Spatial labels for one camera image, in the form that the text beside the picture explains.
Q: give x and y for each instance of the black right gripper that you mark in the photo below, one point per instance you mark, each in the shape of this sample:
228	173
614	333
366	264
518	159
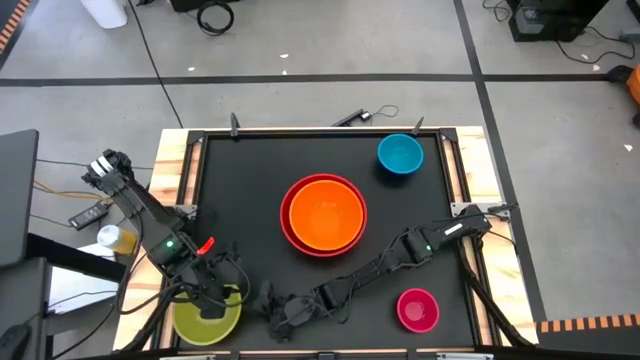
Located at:
300	308

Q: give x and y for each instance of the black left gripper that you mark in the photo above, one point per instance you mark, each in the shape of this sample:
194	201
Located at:
210	287

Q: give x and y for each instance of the yellow-green plastic bowl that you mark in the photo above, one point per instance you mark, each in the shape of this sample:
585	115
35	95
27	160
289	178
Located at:
200	331

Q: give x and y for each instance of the small pink plastic bowl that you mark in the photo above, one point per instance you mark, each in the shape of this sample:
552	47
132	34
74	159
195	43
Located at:
417	311

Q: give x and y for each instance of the blue plastic bowl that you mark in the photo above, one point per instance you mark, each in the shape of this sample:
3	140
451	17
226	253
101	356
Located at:
400	154

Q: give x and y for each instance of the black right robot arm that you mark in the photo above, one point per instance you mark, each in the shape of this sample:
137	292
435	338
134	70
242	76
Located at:
380	265

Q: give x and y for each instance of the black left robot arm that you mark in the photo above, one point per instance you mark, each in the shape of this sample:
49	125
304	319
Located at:
140	205

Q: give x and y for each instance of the red tab on arm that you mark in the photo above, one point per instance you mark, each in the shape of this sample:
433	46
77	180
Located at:
206	246

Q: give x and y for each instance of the large red plastic bowl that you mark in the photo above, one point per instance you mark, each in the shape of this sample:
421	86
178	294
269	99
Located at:
285	217

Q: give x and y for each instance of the orange plastic bowl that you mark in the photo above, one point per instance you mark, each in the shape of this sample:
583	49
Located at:
325	215

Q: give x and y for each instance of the bottle with yellow liquid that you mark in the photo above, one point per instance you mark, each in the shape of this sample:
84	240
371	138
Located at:
120	241

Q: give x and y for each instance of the black power adapter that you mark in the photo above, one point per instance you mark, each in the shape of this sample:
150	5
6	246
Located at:
89	215

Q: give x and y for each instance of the black side desk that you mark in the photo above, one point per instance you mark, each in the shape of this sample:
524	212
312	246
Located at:
65	255

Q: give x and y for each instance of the black table clamp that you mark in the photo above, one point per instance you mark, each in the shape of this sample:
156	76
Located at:
417	127
234	126

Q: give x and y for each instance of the black computer mouse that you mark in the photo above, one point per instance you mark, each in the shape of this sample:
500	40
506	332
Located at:
12	342

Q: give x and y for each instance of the black power strip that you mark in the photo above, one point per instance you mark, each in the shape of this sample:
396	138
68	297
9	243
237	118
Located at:
350	118

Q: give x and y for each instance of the dark grey monitor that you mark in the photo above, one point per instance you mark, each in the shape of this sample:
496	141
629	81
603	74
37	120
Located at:
17	195

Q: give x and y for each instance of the light wooden table board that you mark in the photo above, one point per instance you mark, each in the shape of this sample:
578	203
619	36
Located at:
472	150

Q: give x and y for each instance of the white plastic bin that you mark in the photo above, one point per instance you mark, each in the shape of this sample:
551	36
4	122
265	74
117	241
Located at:
105	12

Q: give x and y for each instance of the black equipment box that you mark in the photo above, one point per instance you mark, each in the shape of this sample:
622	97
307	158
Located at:
550	22

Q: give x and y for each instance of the orange and black machine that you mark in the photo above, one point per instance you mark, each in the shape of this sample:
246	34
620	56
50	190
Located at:
635	85

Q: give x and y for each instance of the black aluminium rig frame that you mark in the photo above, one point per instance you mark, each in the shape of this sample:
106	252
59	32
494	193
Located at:
320	133

